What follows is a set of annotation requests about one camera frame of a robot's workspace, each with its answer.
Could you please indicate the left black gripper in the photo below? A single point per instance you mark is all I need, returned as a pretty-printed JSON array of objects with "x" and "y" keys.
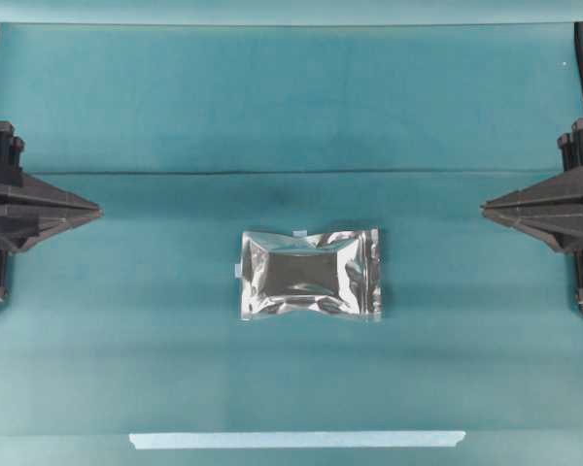
[{"x": 32, "y": 211}]

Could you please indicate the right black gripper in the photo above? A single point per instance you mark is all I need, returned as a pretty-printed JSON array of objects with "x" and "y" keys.
[{"x": 562, "y": 194}]

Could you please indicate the silver zip bag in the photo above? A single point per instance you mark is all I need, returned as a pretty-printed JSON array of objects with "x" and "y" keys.
[{"x": 334, "y": 273}]

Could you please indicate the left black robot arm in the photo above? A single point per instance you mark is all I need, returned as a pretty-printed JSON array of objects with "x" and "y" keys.
[{"x": 31, "y": 210}]

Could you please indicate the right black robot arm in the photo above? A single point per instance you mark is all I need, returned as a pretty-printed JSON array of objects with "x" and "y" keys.
[{"x": 577, "y": 258}]

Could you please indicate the long blue tape strip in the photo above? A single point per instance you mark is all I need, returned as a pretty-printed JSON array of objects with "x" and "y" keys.
[{"x": 298, "y": 440}]

